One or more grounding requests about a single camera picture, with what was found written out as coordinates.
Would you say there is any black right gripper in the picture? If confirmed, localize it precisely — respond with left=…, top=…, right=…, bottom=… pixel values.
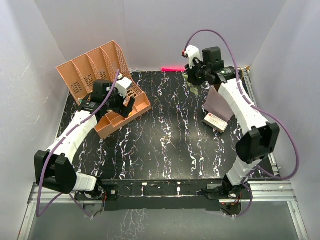
left=185, top=58, right=211, bottom=88

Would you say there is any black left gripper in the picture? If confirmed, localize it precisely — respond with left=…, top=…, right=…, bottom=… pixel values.
left=104, top=83, right=135, bottom=118

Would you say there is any green snack packet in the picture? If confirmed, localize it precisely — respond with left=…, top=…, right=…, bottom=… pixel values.
left=182, top=73, right=199, bottom=96

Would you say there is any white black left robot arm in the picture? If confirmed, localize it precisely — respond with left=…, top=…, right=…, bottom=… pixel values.
left=34, top=77, right=135, bottom=200

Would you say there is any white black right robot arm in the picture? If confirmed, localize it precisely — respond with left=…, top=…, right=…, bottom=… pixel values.
left=182, top=45, right=280, bottom=199

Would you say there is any pink red marker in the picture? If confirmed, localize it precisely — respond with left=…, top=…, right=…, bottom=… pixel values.
left=161, top=67, right=185, bottom=72

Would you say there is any white red cardboard box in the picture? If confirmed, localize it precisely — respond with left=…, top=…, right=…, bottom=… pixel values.
left=202, top=113, right=228, bottom=133

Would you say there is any peach plastic desk organizer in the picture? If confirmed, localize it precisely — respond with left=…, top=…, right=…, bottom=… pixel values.
left=56, top=41, right=152, bottom=139

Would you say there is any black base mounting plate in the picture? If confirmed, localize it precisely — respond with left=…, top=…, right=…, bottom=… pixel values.
left=75, top=179, right=250, bottom=211

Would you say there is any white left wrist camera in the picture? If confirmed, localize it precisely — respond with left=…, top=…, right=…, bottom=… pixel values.
left=115, top=73, right=133, bottom=98

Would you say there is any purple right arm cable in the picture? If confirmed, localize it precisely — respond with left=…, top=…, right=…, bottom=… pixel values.
left=183, top=29, right=301, bottom=218

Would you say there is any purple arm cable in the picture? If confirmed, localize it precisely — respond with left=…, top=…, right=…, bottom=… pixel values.
left=35, top=69, right=123, bottom=220
left=183, top=29, right=301, bottom=218

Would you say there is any aluminium frame rail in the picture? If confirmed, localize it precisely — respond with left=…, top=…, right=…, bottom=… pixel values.
left=19, top=72, right=308, bottom=240

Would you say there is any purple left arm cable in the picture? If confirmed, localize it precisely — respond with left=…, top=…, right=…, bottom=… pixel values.
left=35, top=69, right=123, bottom=220

